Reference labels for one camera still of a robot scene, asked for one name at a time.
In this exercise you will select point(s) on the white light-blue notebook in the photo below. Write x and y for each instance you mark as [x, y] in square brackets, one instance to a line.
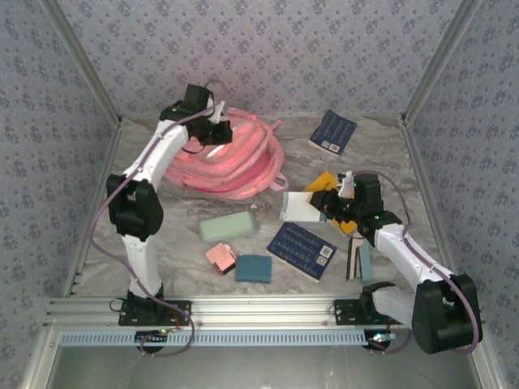
[298, 206]

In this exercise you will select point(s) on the yellow paperback book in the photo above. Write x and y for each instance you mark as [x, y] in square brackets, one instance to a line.
[322, 182]

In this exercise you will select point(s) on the pink school backpack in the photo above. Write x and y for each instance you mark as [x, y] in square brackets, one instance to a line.
[243, 162]

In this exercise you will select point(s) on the dark blue paperback book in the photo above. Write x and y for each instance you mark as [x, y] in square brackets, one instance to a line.
[332, 129]
[298, 247]

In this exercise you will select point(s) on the light blue bar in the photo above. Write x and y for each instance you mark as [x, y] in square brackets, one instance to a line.
[366, 263]

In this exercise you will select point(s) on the teal blue box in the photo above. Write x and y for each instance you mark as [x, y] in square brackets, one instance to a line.
[253, 269]

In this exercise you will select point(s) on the mint green pencil case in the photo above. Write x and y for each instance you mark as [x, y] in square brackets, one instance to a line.
[227, 227]

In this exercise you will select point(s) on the small pink box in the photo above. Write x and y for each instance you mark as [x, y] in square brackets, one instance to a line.
[219, 255]

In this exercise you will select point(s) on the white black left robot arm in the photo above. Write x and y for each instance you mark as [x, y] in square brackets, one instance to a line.
[142, 259]

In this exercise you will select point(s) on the small electronics board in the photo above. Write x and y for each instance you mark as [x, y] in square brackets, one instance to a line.
[152, 337]
[381, 339]

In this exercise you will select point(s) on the grey metal sheet panel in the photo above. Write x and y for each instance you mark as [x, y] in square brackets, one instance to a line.
[263, 368]

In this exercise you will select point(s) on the aluminium side rail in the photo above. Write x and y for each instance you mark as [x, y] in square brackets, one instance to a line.
[87, 235]
[418, 162]

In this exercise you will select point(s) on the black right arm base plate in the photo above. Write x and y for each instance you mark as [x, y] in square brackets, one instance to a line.
[346, 312]

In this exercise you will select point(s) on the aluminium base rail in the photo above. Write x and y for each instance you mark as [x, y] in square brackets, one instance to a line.
[263, 310]

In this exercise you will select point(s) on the aluminium frame post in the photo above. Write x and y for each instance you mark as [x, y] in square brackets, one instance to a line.
[83, 61]
[440, 61]

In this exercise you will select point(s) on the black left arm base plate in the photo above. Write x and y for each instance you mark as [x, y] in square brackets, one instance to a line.
[178, 312]

